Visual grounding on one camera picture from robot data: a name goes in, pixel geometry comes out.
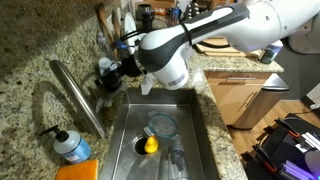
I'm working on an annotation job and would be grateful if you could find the wooden cutting board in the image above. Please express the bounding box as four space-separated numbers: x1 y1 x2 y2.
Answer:
196 37 261 57

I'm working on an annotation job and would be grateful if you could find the curved steel tap spout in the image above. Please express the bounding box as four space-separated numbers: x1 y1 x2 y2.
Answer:
49 60 106 139

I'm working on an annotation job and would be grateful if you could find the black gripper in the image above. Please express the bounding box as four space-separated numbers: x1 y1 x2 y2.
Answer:
94 55 142 92

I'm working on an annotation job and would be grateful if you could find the glass bowl teal rim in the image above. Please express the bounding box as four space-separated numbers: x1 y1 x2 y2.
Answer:
144 113 177 139

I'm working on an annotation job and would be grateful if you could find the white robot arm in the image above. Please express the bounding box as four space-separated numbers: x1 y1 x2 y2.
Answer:
95 0 320 91

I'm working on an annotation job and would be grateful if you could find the clear plastic bottle in sink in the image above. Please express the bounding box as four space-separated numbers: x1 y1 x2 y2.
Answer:
168 140 191 180

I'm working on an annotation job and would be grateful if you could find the stainless steel trash bin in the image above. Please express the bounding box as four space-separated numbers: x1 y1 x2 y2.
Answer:
233 73 290 130

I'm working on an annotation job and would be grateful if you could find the orange sponge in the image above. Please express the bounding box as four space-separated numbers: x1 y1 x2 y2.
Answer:
55 159 99 180

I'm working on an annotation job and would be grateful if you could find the blue soap pump bottle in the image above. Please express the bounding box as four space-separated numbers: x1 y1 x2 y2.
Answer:
40 125 91 164

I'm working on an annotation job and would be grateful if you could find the stainless steel sink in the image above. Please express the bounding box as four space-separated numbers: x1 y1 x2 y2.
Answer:
99 88 219 180

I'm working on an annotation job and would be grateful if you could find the white plate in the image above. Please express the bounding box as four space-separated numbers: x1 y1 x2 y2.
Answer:
123 12 138 55

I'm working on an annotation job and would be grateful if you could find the black cart with clamps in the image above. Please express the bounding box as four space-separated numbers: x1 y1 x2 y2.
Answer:
241 114 320 180

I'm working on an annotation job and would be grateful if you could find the yellow rubber duck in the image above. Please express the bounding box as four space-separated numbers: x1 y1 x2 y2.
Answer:
144 136 159 154

